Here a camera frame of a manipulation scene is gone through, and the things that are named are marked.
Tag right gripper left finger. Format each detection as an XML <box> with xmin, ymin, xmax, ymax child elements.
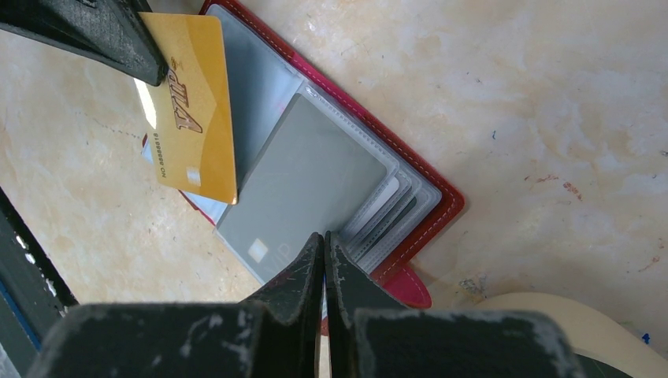
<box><xmin>28</xmin><ymin>233</ymin><xmax>325</xmax><ymax>377</ymax></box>

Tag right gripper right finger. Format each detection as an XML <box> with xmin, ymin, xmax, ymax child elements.
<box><xmin>324</xmin><ymin>231</ymin><xmax>588</xmax><ymax>378</ymax></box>

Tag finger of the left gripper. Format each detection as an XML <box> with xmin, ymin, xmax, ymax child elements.
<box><xmin>1</xmin><ymin>0</ymin><xmax>169</xmax><ymax>87</ymax></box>

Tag gold VIP card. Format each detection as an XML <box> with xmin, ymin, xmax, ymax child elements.
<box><xmin>135</xmin><ymin>12</ymin><xmax>238</xmax><ymax>205</ymax></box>

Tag dark grey card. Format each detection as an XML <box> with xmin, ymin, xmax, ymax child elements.
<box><xmin>217</xmin><ymin>93</ymin><xmax>398</xmax><ymax>284</ymax></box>

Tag red leather card holder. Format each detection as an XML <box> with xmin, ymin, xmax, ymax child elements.
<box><xmin>185</xmin><ymin>1</ymin><xmax>464</xmax><ymax>308</ymax></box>

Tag beige oval tray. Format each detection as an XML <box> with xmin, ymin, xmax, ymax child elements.
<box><xmin>475</xmin><ymin>292</ymin><xmax>667</xmax><ymax>377</ymax></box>

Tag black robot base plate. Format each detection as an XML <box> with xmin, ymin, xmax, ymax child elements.
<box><xmin>1</xmin><ymin>193</ymin><xmax>78</xmax><ymax>377</ymax></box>

